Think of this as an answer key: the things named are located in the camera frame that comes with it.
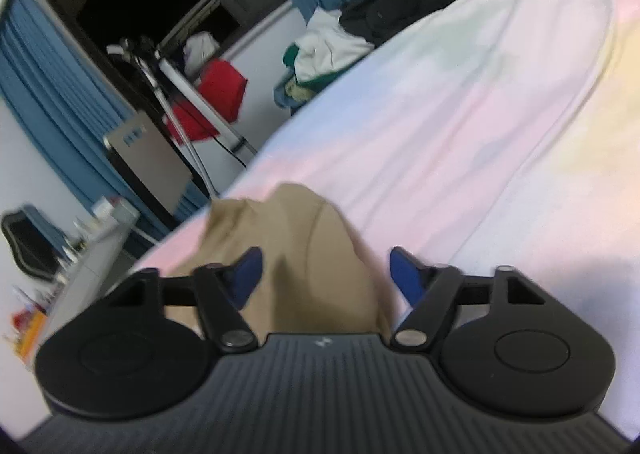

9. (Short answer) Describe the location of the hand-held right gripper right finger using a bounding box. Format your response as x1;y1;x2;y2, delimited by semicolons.
389;246;547;351

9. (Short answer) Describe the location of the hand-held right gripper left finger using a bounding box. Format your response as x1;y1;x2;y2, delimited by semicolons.
107;246;264;354

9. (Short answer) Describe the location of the tan garment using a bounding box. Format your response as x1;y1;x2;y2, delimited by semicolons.
165;183;395;341

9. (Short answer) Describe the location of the beige panel black chair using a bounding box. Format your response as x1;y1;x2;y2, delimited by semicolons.
103;118;212;231

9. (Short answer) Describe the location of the white tissue box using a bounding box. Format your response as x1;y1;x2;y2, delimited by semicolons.
92;196;124;218

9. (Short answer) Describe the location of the white dresser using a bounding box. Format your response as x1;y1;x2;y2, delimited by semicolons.
36;199;142;352

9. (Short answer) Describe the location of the pastel tie-dye bed sheet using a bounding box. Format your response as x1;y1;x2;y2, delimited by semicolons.
135;0;640;435

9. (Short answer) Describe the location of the light blue garment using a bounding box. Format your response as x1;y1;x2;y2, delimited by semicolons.
273;78;312;110

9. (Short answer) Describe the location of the red garment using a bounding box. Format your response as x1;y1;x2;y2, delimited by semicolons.
165;58;249;141

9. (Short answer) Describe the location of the standing garment steamer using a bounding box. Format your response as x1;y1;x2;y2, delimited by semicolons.
106;36;259;199

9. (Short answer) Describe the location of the green garment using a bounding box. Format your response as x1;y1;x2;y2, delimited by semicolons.
282;46;352;90

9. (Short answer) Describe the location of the wavy vanity mirror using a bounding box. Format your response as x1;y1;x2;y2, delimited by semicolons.
0;204;67;283

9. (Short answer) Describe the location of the white hanging garment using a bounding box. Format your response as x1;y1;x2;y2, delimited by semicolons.
182;31;219;73

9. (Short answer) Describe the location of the white crumpled garment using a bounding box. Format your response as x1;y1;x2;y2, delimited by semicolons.
292;8;377;84

